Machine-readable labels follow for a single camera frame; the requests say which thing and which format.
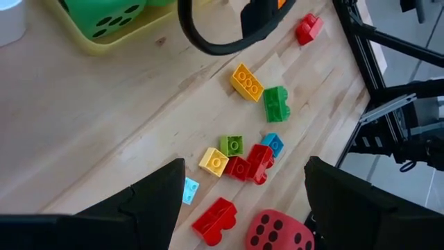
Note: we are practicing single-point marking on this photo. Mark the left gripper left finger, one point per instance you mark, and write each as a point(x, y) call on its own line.
point(104, 229)

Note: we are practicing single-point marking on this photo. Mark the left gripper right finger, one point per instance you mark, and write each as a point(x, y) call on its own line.
point(374, 225)

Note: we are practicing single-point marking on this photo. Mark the light cyan toy brick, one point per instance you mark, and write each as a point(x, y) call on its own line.
point(190, 191)

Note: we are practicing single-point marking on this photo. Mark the red foam die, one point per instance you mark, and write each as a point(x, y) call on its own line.
point(277, 232)

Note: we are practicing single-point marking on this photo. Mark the red two-stud toy brick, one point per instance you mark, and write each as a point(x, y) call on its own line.
point(308, 31)
point(215, 222)
point(259, 163)

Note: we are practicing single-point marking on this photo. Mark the yellow small toy brick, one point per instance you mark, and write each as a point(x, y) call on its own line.
point(213, 162)

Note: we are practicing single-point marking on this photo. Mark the green two-stud toy brick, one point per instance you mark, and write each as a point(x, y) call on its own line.
point(276, 106)

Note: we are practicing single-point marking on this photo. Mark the green foam die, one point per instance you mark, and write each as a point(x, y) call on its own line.
point(161, 2)
point(104, 14)

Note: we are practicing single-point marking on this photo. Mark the orange foam wedge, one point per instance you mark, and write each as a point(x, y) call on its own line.
point(281, 3)

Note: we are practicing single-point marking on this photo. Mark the blue small toy brick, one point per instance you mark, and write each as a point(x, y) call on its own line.
point(274, 144)

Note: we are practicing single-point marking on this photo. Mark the red small toy brick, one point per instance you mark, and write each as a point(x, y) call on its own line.
point(237, 169)

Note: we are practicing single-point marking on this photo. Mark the green small toy brick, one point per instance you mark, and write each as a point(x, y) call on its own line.
point(231, 146)

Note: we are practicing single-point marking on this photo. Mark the yellow plastic bin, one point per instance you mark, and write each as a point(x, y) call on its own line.
point(114, 40)

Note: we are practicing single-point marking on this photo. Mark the yellow long toy brick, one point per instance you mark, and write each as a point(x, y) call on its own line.
point(247, 83)

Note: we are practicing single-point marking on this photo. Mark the black aluminium rig frame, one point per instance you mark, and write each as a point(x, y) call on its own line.
point(359, 45)

